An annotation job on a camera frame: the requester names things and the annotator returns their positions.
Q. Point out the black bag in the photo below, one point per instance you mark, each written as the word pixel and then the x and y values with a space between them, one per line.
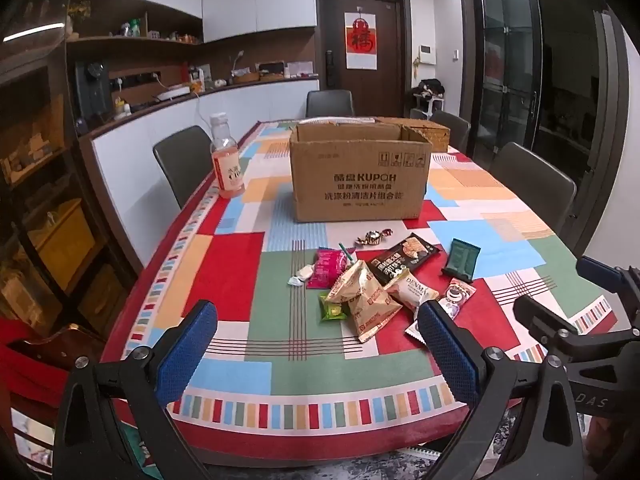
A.
pixel 430 87

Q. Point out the dark grey dining chair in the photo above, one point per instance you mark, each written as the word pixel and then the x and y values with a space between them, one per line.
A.
pixel 330 102
pixel 182 160
pixel 452 127
pixel 535 185

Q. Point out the white red snack wrapper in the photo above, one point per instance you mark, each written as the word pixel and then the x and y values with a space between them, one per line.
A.
pixel 413 331

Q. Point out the dark green snack packet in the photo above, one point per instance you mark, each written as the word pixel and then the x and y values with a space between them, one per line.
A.
pixel 462 260

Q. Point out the yellow flower bunch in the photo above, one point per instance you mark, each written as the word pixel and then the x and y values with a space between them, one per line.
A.
pixel 80 12

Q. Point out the white sideboard cabinet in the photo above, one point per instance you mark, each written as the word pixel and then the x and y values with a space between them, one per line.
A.
pixel 250 105

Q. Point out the white candy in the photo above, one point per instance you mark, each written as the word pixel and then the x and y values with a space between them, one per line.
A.
pixel 302 276

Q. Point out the dark brown door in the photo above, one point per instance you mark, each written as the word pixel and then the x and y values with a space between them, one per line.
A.
pixel 392 85

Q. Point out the gold foil candy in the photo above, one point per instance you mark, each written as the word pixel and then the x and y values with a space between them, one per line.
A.
pixel 372 237

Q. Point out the wooden display cabinet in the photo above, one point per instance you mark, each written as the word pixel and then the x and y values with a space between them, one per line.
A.
pixel 40 135

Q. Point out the cartoon face snack packet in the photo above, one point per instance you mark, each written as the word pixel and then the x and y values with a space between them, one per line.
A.
pixel 457 295

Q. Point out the orange drink carton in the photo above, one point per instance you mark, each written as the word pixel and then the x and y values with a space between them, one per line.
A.
pixel 196 80

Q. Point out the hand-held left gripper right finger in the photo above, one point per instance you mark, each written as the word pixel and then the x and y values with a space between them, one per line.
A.
pixel 447 355

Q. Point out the small white stool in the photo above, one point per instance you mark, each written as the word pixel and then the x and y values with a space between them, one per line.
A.
pixel 429 109

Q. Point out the wooden wall shelf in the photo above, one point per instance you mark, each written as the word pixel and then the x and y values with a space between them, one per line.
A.
pixel 165 22

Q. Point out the shallow wicker tray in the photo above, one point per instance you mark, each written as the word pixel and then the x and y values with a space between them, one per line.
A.
pixel 245 77

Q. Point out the grey patterned floor rug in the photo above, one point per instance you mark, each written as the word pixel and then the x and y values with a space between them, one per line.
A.
pixel 410 462

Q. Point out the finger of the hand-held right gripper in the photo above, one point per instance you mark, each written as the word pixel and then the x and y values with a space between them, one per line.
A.
pixel 600 270
pixel 542 317

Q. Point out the dark brown biscuit packet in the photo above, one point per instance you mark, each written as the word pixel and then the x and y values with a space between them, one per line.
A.
pixel 400 257

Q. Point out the yellow storage box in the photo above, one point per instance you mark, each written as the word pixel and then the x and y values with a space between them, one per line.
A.
pixel 60 240

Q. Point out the red cushioned wooden chair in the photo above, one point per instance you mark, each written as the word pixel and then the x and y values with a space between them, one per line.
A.
pixel 35 365

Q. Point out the wicker tray with dark lid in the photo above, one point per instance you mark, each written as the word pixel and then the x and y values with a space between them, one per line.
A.
pixel 272 72

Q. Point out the plastic bottle with pink drink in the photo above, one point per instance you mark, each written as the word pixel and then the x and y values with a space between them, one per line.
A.
pixel 227 170

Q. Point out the small green snack packet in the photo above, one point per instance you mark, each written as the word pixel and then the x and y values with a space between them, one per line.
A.
pixel 334 311

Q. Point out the black framed glass door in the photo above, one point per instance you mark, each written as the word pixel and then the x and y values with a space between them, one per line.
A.
pixel 520 85

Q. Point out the colourful patchwork tablecloth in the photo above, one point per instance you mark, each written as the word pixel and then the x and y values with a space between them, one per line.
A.
pixel 280 280

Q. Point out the black coffee machine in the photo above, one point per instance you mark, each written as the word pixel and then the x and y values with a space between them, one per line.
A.
pixel 92 92

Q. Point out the brown cardboard box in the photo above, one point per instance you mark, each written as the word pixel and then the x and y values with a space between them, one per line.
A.
pixel 360 185

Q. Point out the white bread packet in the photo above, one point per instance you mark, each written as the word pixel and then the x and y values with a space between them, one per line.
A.
pixel 412 290

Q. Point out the white electric pan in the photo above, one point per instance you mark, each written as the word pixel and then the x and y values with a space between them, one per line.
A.
pixel 172 94

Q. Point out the pink snack packet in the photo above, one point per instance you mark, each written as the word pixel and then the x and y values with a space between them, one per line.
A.
pixel 325 267

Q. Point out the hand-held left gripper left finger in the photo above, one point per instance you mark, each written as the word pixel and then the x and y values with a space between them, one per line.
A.
pixel 187 350

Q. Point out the green striped candy stick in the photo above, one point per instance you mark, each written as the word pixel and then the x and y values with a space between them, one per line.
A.
pixel 346 252

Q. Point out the red and white wall calendar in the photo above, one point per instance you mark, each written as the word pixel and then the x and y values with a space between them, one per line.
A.
pixel 361 40

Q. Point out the white intercom panel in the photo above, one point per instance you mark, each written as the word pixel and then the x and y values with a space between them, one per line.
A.
pixel 426 54

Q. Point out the beige chips packet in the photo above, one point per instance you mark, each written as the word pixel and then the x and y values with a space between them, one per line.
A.
pixel 350 285
pixel 370 315

